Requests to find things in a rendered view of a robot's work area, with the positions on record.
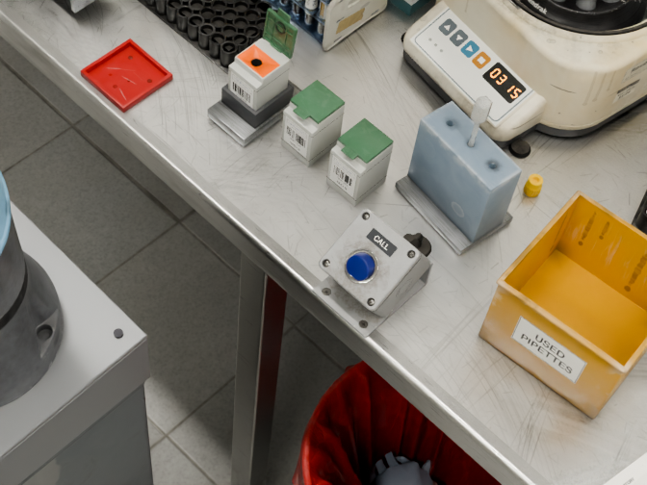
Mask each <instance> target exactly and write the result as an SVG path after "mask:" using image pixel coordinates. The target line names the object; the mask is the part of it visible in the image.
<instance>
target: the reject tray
mask: <svg viewBox="0 0 647 485"><path fill-rule="evenodd" d="M80 71H81V76H82V77H83V78H85V79H86V80H87V81H88V82H89V83H90V84H91V85H93V86H94V87H95V88H96V89H97V90H98V91H99V92H101V93H102V94H103V95H104V96H105V97H106V98H107V99H109V100H110V101H111V102H112V103H113V104H114V105H115V106H116V107H118V108H119V109H120V110H121V111H122V112H123V113H125V112H126V111H128V110H129V109H131V108H132V107H134V106H135V105H136V104H138V103H139V102H141V101H142V100H144V99H145V98H146V97H147V96H149V95H150V94H152V93H153V92H155V91H156V90H157V89H159V88H161V87H162V86H164V85H165V84H167V83H168V82H170V81H171V80H172V79H173V75H172V74H171V73H170V72H169V71H168V70H167V69H165V68H164V67H163V66H162V65H161V64H159V63H158V62H157V61H156V60H155V59H153V58H152V57H151V56H150V55H149V54H148V53H146V52H145V51H144V50H143V49H142V48H141V47H139V46H138V45H137V44H136V43H135V42H134V41H133V40H131V39H130V38H129V39H128V40H126V41H125V42H123V43H122V44H121V45H119V46H118V47H116V48H115V49H113V50H111V51H110V52H108V53H107V54H105V55H104V56H102V57H101V58H99V59H98V60H96V61H94V62H93V63H91V64H89V65H88V66H86V67H85V68H83V69H82V70H80Z"/></svg>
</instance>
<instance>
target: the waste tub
mask: <svg viewBox="0 0 647 485"><path fill-rule="evenodd" d="M496 283H497V284H498V287H497V290H496V291H495V294H494V296H493V299H492V301H491V304H490V306H489V309H488V311H487V314H486V316H485V319H484V321H483V324H482V327H481V329H480V331H479V336H480V337H481V338H482V339H484V340H485V341H487V342H488V343H489V344H491V345H492V346H494V347H495V348H496V349H498V350H499V351H500V352H501V353H502V354H504V355H505V356H506V357H508V358H509V359H510V360H512V361H513V362H515V363H516V364H517V365H519V366H520V367H521V368H523V369H524V370H526V371H527V372H529V373H530V374H531V375H533V376H534V377H535V378H537V379H538V380H539V381H541V382H542V383H544V384H545V385H546V386H548V387H549V388H550V389H552V390H553V391H554V392H556V393H557V394H559V395H560V396H562V397H563V398H564V399H566V400H567V401H568V402H570V403H571V404H573V405H574V406H575V407H577V408H578V409H579V410H581V411H582V412H583V413H585V414H586V415H588V416H589V417H590V418H591V419H595V418H596V416H597V415H598V414H599V412H600V411H601V410H602V409H603V407H604V406H605V405H606V403H607V402H608V401H609V399H610V398H611V397H612V395H613V394H614V393H615V391H616V390H617V389H618V388H619V386H620V385H621V384H622V382H623V381H624V380H625V378H626V377H627V376H628V375H629V373H630V372H631V371H632V369H633V368H634V367H635V365H636V364H637V363H638V361H639V360H640V359H641V357H642V356H643V355H644V354H645V352H646V351H647V235H645V234H644V233H642V232H641V231H639V230H638V229H636V228H635V227H633V226H632V225H630V224H629V223H628V222H627V221H625V220H624V219H622V218H621V217H619V216H617V215H616V214H614V213H613V212H611V211H610V210H609V209H607V208H606V207H604V206H603V205H601V204H600V203H598V202H597V201H595V200H594V199H592V198H591V197H589V196H588V195H586V194H585V193H583V192H582V191H576V192H575V194H574V195H573V196H572V197H571V198H570V199H569V200H568V201H567V203H566V204H565V205H564V206H563V207H562V208H561V209H560V210H559V211H558V213H557V214H556V215H555V216H554V217H553V218H552V219H551V220H550V222H549V223H548V224H547V225H546V226H545V227H544V228H543V229H542V231H541V232H540V233H539V234H538V235H537V236H536V237H535V238H534V239H533V241H532V242H531V243H530V244H529V245H528V246H527V247H526V249H525V250H524V251H523V252H522V253H521V254H520V255H519V256H518V257H517V259H516V260H515V261H514V262H513V263H512V264H511V265H510V266H509V267H508V269H507V270H506V271H505V272H504V273H503V274H502V275H501V277H500V278H499V279H498V280H497V281H496Z"/></svg>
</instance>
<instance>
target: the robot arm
mask: <svg viewBox="0 0 647 485"><path fill-rule="evenodd" d="M63 326H64V324H63V312H62V307H61V304H60V300H59V297H58V294H57V291H56V288H55V286H54V284H53V282H52V280H51V278H50V277H49V275H48V274H47V272H46V271H45V269H44V268H43V267H42V266H41V265H40V264H39V263H38V262H37V261H36V260H35V259H34V258H33V257H31V256H30V255H29V254H27V253H26V252H25V251H23V250H22V248H21V245H20V241H19V238H18V235H17V232H16V228H15V225H14V222H13V216H12V212H11V202H10V197H9V192H8V188H7V185H6V182H5V179H4V177H3V175H2V172H1V170H0V407H1V406H4V405H6V404H8V403H10V402H12V401H14V400H16V399H17V398H19V397H21V396H22V395H24V394H25V393H27V392H28V391H29V390H30V389H32V388H33V387H34V386H35V385H36V384H37V383H38V382H39V381H40V380H41V379H42V377H43V376H44V375H45V374H46V372H47V371H48V369H49V368H50V366H51V365H52V363H53V361H54V359H55V357H56V355H57V353H58V350H59V347H60V344H61V340H62V335H63Z"/></svg>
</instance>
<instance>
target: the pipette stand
mask: <svg viewBox="0 0 647 485"><path fill-rule="evenodd" d="M474 124H475V122H474V121H473V120H472V119H471V118H469V117H468V116H467V115H465V114H464V113H463V112H462V111H461V110H460V109H459V108H458V107H457V106H456V105H455V104H454V103H453V102H452V101H451V102H449V103H448V104H446V105H444V106H443V107H441V108H439V109H437V110H436V111H434V112H432V113H430V114H429V115H426V116H425V117H423V118H421V120H420V125H419V129H418V133H417V137H416V140H415V145H414V149H413V153H412V157H411V161H410V166H409V170H408V173H407V175H406V176H404V177H403V178H401V179H400V180H399V181H397V182H396V185H395V187H396V188H397V189H398V190H399V191H400V192H401V193H402V195H403V196H404V197H405V198H406V199H407V200H408V201H409V202H410V203H411V204H412V205H413V206H414V207H415V208H416V209H417V210H418V212H419V213H420V214H421V215H422V216H423V217H424V218H425V219H426V220H427V221H428V222H429V223H430V224H431V225H432V226H433V228H434V229H435V230H436V231H437V232H438V233H439V234H440V235H441V236H442V237H443V238H444V239H445V240H446V241H447V242H448V243H449V245H450V246H451V247H452V248H453V249H454V250H455V251H456V252H457V253H458V254H459V255H460V254H462V253H464V252H465V251H467V250H468V249H470V248H471V247H473V246H474V245H476V244H477V243H480V242H481V241H483V240H484V239H486V238H487V237H489V236H490V235H492V234H493V233H495V232H496V231H498V230H500V229H501V228H503V227H504V226H506V225H507V224H509V223H510V222H511V221H512V219H513V216H512V215H511V214H510V213H509V212H508V211H507V209H508V207H509V204H510V201H511V199H512V196H513V194H514V192H515V189H516V186H517V183H518V181H519V178H520V175H521V173H522V169H521V168H520V167H518V166H517V165H516V164H515V163H514V162H513V161H512V160H511V159H510V158H509V157H508V156H507V155H506V154H505V153H504V152H503V150H502V149H501V148H500V147H499V146H498V145H497V144H496V143H495V142H493V141H492V140H491V139H490V138H489V137H488V136H487V135H486V134H485V133H484V132H483V131H482V130H481V129H480V128H479V130H478V133H477V136H476V139H475V143H474V146H473V147H469V146H468V143H469V140H470V137H471V134H472V131H473V127H474Z"/></svg>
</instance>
